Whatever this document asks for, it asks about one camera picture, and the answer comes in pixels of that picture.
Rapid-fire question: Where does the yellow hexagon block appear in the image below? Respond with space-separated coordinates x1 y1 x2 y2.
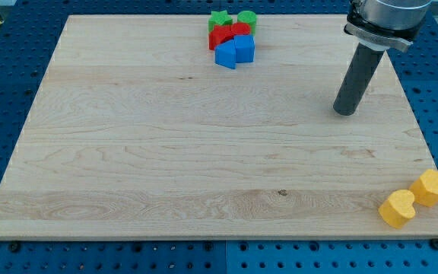
409 169 438 207

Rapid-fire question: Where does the light wooden board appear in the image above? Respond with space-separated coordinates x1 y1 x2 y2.
0 15 438 241

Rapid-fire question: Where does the red star block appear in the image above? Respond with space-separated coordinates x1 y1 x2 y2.
208 25 234 50

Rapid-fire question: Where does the black screw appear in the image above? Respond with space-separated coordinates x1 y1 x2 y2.
429 238 438 250
8 241 21 253

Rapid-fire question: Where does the black screw bottom left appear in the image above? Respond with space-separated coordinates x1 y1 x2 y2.
8 241 21 253

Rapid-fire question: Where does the black screw bottom right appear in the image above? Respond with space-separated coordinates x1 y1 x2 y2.
429 238 438 250

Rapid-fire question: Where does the blue cube block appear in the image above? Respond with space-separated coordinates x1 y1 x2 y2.
234 34 256 63

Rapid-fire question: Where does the green star block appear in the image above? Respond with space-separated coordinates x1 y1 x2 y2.
208 10 233 33

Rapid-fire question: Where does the dark grey cylindrical pointer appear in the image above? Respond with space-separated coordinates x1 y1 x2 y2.
333 43 384 116

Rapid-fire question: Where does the yellow heart block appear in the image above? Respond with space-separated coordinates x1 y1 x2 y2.
378 190 416 229

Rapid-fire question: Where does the blue triangular block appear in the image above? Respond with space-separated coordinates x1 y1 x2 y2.
214 40 236 69

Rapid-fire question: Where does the green cylinder block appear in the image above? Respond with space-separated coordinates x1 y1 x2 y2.
237 10 257 35

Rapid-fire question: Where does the red cylinder block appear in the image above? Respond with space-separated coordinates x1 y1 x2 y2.
230 22 252 36

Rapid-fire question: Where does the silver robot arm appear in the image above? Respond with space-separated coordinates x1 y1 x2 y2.
344 0 431 53

